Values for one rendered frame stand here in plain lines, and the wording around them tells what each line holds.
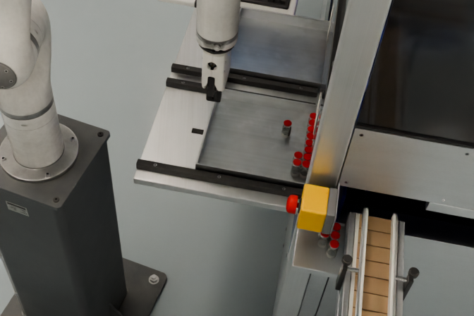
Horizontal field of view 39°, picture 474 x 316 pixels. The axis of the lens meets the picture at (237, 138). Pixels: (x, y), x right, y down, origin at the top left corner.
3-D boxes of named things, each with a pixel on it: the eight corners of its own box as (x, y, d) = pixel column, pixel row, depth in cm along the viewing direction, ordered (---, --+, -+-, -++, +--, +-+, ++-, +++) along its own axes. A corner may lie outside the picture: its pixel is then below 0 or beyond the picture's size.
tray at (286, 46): (353, 35, 197) (355, 26, 194) (346, 97, 180) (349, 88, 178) (240, 15, 199) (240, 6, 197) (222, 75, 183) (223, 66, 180)
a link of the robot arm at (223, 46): (234, 46, 130) (233, 58, 132) (241, 17, 136) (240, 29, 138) (192, 40, 131) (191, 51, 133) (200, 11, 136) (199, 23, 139)
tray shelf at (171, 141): (353, 29, 202) (354, 25, 200) (332, 220, 157) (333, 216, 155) (197, 3, 205) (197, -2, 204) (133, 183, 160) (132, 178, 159)
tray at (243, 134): (344, 119, 175) (346, 110, 173) (336, 199, 159) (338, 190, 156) (216, 96, 178) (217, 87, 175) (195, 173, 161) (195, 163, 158)
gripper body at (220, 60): (231, 56, 131) (228, 95, 140) (239, 22, 138) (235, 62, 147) (193, 50, 132) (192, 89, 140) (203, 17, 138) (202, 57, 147)
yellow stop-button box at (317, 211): (332, 207, 147) (338, 188, 142) (329, 235, 143) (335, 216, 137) (298, 201, 148) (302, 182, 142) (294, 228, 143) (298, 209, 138)
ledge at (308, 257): (357, 233, 155) (358, 228, 154) (353, 282, 147) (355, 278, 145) (298, 221, 156) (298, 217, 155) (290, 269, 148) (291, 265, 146)
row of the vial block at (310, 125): (315, 125, 173) (318, 113, 169) (307, 179, 161) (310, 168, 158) (307, 123, 173) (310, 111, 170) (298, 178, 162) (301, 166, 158)
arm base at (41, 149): (-17, 168, 160) (-36, 116, 146) (26, 114, 172) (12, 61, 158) (53, 193, 157) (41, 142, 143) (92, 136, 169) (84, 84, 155)
